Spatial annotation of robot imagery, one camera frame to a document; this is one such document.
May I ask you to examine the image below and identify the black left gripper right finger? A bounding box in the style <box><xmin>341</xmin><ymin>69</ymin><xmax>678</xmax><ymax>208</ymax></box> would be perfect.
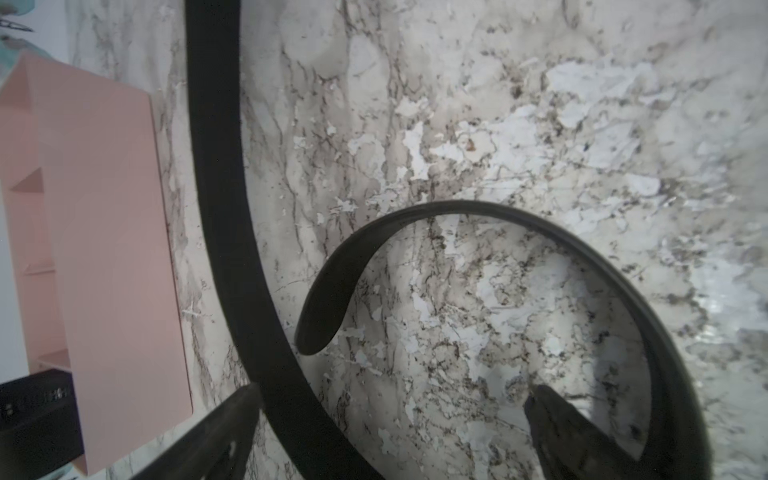
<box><xmin>524</xmin><ymin>385</ymin><xmax>651</xmax><ymax>479</ymax></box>

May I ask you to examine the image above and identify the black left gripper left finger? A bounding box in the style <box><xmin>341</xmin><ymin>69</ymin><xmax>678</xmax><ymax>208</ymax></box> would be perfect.
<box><xmin>135</xmin><ymin>383</ymin><xmax>262</xmax><ymax>480</ymax></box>

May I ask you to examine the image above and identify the pink divided storage box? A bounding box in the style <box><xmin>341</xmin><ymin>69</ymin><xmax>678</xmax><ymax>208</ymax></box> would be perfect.
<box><xmin>1</xmin><ymin>53</ymin><xmax>193</xmax><ymax>475</ymax></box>

